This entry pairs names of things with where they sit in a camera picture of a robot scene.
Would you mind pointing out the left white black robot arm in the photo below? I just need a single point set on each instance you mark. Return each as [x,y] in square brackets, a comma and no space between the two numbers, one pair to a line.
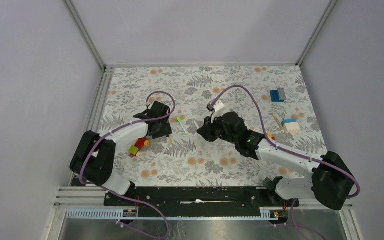
[94,157]

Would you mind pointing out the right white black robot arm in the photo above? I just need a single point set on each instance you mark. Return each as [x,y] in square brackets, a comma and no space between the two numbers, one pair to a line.
[325,178]

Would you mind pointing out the blue white eraser block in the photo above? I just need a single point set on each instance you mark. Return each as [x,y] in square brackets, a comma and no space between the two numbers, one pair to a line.
[290,125]

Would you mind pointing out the blue grey toy blocks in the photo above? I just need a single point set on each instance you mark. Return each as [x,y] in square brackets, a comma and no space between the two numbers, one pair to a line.
[278,95]

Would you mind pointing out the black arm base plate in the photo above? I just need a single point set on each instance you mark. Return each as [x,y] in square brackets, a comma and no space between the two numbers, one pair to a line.
[206,202]

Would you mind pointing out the white pen green tip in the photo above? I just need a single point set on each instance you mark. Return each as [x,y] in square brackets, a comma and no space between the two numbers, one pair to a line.
[183,128]

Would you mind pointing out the red yellow green toy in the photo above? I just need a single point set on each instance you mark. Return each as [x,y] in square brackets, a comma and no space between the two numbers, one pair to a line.
[135,150]

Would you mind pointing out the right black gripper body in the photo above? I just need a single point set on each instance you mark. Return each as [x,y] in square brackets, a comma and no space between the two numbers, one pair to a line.
[216,130]

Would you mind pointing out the floral patterned table mat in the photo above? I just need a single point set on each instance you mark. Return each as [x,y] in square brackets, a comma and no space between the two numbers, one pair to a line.
[192,161]

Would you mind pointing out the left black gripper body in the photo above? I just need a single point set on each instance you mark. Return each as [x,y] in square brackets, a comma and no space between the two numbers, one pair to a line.
[164,129]

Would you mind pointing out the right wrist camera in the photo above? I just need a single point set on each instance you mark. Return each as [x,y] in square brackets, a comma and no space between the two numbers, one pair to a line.
[216,108]

